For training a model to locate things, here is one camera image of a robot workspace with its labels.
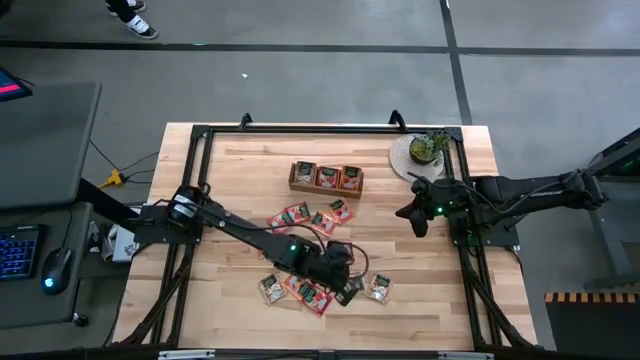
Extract red strawberry tea bag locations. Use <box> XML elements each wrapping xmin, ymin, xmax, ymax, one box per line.
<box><xmin>284</xmin><ymin>201</ymin><xmax>312</xmax><ymax>225</ymax></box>
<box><xmin>266</xmin><ymin>210</ymin><xmax>295</xmax><ymax>235</ymax></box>
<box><xmin>298</xmin><ymin>282</ymin><xmax>334</xmax><ymax>318</ymax></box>
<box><xmin>315</xmin><ymin>165</ymin><xmax>342</xmax><ymax>190</ymax></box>

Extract potted succulent, black pot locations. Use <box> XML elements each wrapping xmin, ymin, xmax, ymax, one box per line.
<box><xmin>408</xmin><ymin>130</ymin><xmax>451</xmax><ymax>167</ymax></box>

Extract black box, orange hazard stripes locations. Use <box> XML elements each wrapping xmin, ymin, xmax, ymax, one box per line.
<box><xmin>543</xmin><ymin>291</ymin><xmax>640</xmax><ymax>360</ymax></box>

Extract black floor cable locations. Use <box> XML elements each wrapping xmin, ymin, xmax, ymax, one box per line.
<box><xmin>88</xmin><ymin>140</ymin><xmax>161</xmax><ymax>174</ymax></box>

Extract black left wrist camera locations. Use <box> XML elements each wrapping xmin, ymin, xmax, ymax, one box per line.
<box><xmin>327</xmin><ymin>240</ymin><xmax>355</xmax><ymax>262</ymax></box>

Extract backlit black keyboard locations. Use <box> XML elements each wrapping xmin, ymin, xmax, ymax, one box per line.
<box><xmin>0</xmin><ymin>223</ymin><xmax>42</xmax><ymax>282</ymax></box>

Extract snack packet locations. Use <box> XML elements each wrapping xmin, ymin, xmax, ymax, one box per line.
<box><xmin>366</xmin><ymin>273</ymin><xmax>393</xmax><ymax>305</ymax></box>

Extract round woven white mat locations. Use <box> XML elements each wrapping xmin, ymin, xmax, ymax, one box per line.
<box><xmin>388</xmin><ymin>133</ymin><xmax>446</xmax><ymax>184</ymax></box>

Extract grey folding table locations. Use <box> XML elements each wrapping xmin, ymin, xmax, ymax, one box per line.
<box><xmin>0</xmin><ymin>81</ymin><xmax>103</xmax><ymax>210</ymax></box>

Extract dark grey desk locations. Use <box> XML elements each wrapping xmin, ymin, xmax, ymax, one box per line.
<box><xmin>0</xmin><ymin>202</ymin><xmax>95</xmax><ymax>330</ymax></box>

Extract dark metal stand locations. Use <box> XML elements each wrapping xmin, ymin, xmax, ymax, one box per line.
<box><xmin>552</xmin><ymin>127</ymin><xmax>640</xmax><ymax>292</ymax></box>

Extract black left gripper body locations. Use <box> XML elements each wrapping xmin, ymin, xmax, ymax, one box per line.
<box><xmin>298</xmin><ymin>252</ymin><xmax>354</xmax><ymax>294</ymax></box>

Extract silver metal bracket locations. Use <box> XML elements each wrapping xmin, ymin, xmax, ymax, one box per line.
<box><xmin>157</xmin><ymin>349</ymin><xmax>217</xmax><ymax>360</ymax></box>
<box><xmin>437</xmin><ymin>351</ymin><xmax>495</xmax><ymax>360</ymax></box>

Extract white box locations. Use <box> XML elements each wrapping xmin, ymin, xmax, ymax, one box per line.
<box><xmin>98</xmin><ymin>223</ymin><xmax>140</xmax><ymax>264</ymax></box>

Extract person's shoe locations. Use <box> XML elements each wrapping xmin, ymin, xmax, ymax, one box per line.
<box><xmin>124</xmin><ymin>14</ymin><xmax>160</xmax><ymax>41</ymax></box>
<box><xmin>105</xmin><ymin>0</ymin><xmax>148</xmax><ymax>15</ymax></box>

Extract screen with red stripe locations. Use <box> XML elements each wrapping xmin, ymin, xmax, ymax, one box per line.
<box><xmin>0</xmin><ymin>65</ymin><xmax>34</xmax><ymax>103</ymax></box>

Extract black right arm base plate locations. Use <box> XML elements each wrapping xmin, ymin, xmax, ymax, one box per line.
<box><xmin>447</xmin><ymin>206</ymin><xmax>521</xmax><ymax>248</ymax></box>

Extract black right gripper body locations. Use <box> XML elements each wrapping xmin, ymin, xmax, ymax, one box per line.
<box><xmin>409</xmin><ymin>177</ymin><xmax>454</xmax><ymax>224</ymax></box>

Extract person's leg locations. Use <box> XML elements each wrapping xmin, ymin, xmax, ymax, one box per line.
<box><xmin>104</xmin><ymin>0</ymin><xmax>137</xmax><ymax>24</ymax></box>

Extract wooden three-compartment box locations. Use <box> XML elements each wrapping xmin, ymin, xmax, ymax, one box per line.
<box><xmin>288</xmin><ymin>159</ymin><xmax>365</xmax><ymax>200</ymax></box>

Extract black computer mouse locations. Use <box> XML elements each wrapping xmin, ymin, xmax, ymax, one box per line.
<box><xmin>40</xmin><ymin>247</ymin><xmax>74</xmax><ymax>296</ymax></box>

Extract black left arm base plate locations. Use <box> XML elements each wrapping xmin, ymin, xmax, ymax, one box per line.
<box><xmin>133</xmin><ymin>203</ymin><xmax>207</xmax><ymax>246</ymax></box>

